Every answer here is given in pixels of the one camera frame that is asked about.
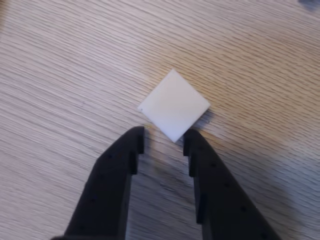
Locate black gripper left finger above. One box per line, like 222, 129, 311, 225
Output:
51, 126, 146, 240

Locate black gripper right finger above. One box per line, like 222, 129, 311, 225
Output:
182, 128, 285, 240

